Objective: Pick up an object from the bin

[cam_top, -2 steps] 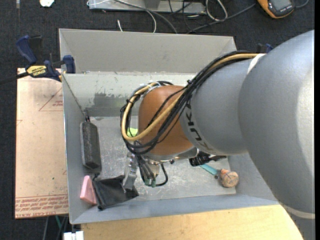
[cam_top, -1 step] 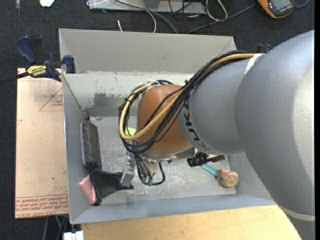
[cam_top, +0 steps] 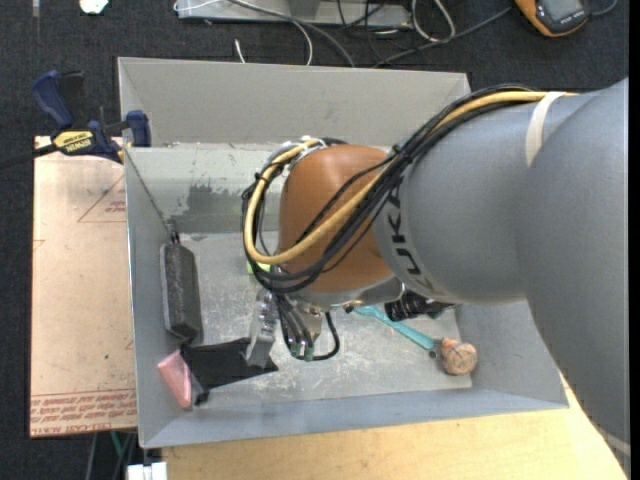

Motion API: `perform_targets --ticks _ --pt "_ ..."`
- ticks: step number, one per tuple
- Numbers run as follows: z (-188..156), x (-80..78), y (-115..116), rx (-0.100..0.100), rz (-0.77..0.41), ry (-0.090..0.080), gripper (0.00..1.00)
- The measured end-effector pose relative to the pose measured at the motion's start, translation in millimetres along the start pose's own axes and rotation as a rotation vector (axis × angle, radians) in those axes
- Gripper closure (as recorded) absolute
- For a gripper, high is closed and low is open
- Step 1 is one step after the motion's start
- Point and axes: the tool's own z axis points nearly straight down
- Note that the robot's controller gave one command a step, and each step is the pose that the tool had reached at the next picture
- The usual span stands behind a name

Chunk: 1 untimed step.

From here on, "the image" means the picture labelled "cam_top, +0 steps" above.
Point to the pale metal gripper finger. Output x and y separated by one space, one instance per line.
268 340
255 350

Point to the grey metal bin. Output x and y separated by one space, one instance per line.
360 373

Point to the yellow-green small thing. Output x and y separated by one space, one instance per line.
251 268

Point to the pink flat block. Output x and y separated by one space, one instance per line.
176 378

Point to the teal plastic stick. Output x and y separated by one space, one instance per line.
400 329

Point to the dark grey long block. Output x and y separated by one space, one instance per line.
180 293

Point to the tan round ball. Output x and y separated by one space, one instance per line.
460 358

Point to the brown cardboard board red print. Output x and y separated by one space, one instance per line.
80 293

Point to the black cylinder on white bracket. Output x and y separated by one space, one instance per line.
406 308

